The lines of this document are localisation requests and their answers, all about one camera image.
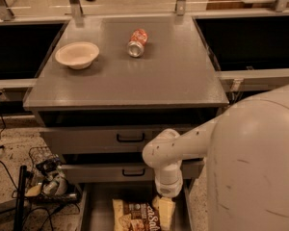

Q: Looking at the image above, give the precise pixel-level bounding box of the grey metal drawer cabinet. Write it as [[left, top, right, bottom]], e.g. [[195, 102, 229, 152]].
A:
[[22, 14, 230, 231]]

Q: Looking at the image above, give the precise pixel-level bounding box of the black wire basket with items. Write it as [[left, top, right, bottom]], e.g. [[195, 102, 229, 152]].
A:
[[25, 146, 79, 204]]

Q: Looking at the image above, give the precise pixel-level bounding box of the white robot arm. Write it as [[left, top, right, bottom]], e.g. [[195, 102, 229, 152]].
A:
[[143, 85, 289, 231]]

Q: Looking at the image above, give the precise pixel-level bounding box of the red soda can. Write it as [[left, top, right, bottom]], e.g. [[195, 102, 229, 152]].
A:
[[127, 29, 148, 58]]

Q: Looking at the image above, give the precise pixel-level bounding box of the white paper bowl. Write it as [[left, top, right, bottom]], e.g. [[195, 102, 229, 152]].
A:
[[55, 41, 99, 70]]

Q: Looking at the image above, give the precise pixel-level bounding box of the grey middle drawer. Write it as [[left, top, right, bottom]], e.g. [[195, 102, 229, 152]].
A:
[[61, 160, 206, 184]]

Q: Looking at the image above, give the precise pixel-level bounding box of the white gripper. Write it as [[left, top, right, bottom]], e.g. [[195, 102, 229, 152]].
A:
[[154, 167, 183, 231]]

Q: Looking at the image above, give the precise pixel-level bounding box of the metal railing post centre-left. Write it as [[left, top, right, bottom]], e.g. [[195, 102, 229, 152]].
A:
[[69, 0, 83, 17]]

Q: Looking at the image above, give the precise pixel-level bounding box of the black middle drawer handle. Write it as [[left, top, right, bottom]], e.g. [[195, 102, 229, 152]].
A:
[[121, 168, 145, 177]]

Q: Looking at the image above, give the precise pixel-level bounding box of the grey open bottom drawer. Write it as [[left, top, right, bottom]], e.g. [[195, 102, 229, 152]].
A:
[[78, 181, 196, 231]]

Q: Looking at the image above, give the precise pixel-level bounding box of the black metal stand post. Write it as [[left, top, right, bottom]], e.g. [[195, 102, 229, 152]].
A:
[[13, 166, 27, 231]]

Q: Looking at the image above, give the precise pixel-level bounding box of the black floor cable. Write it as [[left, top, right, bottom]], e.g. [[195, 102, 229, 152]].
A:
[[0, 113, 20, 191]]

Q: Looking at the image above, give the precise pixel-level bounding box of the grey top drawer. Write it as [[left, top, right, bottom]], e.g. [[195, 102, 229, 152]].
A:
[[39, 124, 197, 155]]

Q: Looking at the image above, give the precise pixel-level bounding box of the black drawer handle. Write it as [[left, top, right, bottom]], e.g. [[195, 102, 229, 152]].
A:
[[117, 133, 145, 143], [121, 168, 145, 177]]

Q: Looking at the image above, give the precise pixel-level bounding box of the brown chip bag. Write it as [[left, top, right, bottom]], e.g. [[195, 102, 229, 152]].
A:
[[113, 199, 162, 231]]

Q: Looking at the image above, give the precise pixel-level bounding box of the black top drawer handle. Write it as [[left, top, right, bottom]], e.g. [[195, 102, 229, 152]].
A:
[[117, 133, 145, 143]]

